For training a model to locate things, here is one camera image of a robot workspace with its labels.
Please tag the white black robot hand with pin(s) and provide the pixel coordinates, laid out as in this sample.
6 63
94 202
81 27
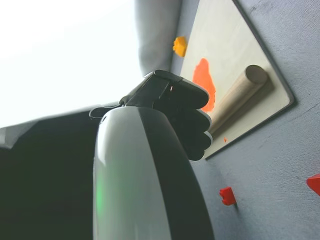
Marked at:
120 162

